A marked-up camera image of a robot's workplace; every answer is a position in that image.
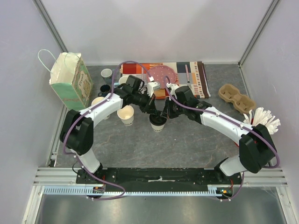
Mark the colourful patchwork placemat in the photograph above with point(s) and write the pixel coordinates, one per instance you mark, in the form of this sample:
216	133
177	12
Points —
197	75

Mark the green paper gift bag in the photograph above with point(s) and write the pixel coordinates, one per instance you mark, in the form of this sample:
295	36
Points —
70	80

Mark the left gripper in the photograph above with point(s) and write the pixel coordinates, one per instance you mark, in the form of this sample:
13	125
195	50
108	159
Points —
149	108

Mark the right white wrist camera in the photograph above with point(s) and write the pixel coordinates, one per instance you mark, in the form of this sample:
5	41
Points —
172	90

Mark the white wrapped straws bundle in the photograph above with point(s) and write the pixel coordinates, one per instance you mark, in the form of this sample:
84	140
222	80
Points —
263	117

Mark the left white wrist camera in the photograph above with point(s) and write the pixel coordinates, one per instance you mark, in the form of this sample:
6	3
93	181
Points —
152	86

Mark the pink dotted plate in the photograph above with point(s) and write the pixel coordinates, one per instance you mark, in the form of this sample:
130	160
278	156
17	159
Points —
160	71

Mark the light blue mug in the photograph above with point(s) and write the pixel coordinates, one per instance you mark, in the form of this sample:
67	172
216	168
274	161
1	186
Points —
122	80

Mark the black coffee cup lid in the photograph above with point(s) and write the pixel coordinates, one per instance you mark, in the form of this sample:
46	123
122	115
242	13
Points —
157	120

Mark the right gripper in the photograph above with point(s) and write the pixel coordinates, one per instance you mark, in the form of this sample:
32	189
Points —
168	109

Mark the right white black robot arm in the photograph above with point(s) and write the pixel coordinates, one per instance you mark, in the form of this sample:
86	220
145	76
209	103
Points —
256	148

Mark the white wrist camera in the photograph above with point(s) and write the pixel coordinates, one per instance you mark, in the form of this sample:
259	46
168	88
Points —
152	86
172	90

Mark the cardboard cup carrier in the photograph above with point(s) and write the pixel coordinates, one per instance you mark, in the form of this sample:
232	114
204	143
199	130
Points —
242	103

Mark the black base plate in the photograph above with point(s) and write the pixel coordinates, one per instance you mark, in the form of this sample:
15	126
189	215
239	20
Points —
202	176

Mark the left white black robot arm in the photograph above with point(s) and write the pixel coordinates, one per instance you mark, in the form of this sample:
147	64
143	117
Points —
78	127

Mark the dark blue mug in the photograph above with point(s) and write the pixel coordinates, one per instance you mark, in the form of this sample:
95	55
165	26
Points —
104	90

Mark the white paper cup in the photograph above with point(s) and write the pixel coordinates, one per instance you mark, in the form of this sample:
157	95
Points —
100	109
157	128
126	114

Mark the small grey cup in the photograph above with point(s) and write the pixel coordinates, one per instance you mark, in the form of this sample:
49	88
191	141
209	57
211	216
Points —
107	75

